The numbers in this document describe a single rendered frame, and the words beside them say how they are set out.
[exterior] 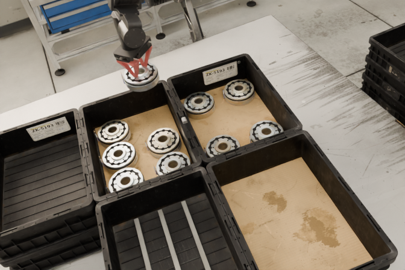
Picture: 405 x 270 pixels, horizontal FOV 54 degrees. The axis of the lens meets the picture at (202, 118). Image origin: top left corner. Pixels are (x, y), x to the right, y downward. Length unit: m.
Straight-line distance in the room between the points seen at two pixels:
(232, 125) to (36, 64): 2.41
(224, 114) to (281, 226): 0.44
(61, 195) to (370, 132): 1.02
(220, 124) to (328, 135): 0.38
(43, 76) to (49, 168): 1.99
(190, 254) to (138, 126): 0.50
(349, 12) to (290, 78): 1.83
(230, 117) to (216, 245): 0.45
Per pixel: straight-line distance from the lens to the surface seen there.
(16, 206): 1.32
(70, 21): 3.06
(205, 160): 1.08
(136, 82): 1.18
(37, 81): 3.27
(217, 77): 1.40
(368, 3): 3.54
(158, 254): 1.07
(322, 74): 1.67
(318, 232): 1.07
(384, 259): 0.95
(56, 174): 1.33
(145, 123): 1.36
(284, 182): 1.14
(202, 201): 1.12
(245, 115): 1.32
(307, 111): 1.51
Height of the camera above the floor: 1.76
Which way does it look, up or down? 45 degrees down
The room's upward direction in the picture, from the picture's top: 11 degrees counter-clockwise
